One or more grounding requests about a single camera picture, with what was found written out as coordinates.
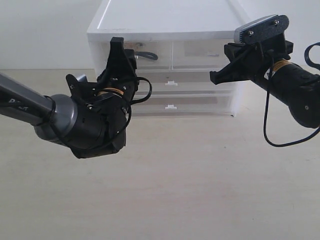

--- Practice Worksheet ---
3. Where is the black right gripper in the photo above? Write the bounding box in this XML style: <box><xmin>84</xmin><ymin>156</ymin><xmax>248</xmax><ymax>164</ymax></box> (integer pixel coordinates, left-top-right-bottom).
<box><xmin>209</xmin><ymin>32</ymin><xmax>294</xmax><ymax>84</ymax></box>

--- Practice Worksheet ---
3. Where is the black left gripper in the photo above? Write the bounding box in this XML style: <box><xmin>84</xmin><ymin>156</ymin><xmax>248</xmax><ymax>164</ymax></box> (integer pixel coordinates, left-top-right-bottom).
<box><xmin>92</xmin><ymin>37</ymin><xmax>139</xmax><ymax>105</ymax></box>

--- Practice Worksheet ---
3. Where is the gold keychain with black strap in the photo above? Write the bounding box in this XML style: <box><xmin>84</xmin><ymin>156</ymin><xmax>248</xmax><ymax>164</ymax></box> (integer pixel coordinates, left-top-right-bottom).
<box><xmin>124</xmin><ymin>42</ymin><xmax>159</xmax><ymax>61</ymax></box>

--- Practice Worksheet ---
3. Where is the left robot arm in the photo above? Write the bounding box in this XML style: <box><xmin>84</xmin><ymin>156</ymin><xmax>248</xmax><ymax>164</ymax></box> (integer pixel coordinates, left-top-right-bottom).
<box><xmin>0</xmin><ymin>37</ymin><xmax>139</xmax><ymax>159</ymax></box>

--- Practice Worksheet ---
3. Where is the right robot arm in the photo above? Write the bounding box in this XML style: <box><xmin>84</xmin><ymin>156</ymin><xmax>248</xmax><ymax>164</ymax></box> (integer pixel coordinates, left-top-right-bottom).
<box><xmin>209</xmin><ymin>33</ymin><xmax>320</xmax><ymax>129</ymax></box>

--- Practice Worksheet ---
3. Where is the white plastic drawer cabinet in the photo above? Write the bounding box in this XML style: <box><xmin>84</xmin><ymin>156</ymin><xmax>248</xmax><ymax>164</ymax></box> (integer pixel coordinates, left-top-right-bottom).
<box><xmin>87</xmin><ymin>0</ymin><xmax>250</xmax><ymax>117</ymax></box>

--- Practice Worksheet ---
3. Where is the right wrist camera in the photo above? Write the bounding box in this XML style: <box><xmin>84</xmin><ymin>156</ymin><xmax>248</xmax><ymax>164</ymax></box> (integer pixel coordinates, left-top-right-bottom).
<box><xmin>233</xmin><ymin>14</ymin><xmax>290</xmax><ymax>45</ymax></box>

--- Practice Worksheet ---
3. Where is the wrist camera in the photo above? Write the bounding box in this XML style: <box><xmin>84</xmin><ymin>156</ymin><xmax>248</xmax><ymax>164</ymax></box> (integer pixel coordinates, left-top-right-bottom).
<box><xmin>233</xmin><ymin>14</ymin><xmax>290</xmax><ymax>45</ymax></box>
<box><xmin>65</xmin><ymin>74</ymin><xmax>98</xmax><ymax>100</ymax></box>

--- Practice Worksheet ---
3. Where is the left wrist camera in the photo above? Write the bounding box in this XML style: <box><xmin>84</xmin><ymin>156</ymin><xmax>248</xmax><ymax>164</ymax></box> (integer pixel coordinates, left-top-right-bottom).
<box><xmin>65</xmin><ymin>74</ymin><xmax>98</xmax><ymax>100</ymax></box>

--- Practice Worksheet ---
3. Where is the black right camera cable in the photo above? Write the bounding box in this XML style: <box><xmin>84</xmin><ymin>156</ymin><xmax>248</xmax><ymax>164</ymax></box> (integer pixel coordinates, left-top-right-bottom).
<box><xmin>262</xmin><ymin>42</ymin><xmax>320</xmax><ymax>148</ymax></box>

